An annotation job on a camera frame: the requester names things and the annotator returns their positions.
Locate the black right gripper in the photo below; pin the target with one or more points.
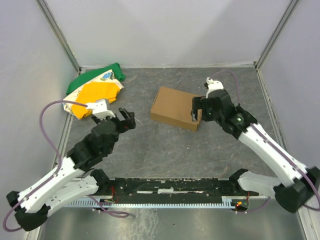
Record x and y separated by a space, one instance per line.
202 105

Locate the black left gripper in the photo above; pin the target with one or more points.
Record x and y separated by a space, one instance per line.
122 120

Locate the brown cardboard box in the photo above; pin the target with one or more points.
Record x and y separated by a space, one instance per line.
174 107

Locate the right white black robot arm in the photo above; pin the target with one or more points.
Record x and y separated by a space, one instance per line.
286 168

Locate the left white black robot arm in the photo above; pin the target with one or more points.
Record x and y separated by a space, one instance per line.
74 177

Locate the yellow cloth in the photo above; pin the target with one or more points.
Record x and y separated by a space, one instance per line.
90 93

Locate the green cloth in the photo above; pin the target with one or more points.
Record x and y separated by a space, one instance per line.
92 74

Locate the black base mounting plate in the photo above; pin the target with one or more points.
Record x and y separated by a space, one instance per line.
172 190

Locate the metal front shelf sheet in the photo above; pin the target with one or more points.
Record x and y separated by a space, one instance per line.
268 223

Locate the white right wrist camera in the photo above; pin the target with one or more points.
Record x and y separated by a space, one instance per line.
212 85

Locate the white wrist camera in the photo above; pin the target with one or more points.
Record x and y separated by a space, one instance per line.
212 85
100 109

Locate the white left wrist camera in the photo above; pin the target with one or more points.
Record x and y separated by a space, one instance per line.
100 109

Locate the aluminium front rail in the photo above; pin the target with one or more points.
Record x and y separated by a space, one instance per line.
88 186

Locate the light blue cable duct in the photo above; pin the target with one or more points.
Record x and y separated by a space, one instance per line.
86 202

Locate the right aluminium corner post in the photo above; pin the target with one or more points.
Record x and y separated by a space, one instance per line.
289 10

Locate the aluminium corner post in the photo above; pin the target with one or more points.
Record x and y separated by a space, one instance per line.
289 10
47 13

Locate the left aluminium corner post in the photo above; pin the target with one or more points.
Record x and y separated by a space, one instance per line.
47 13

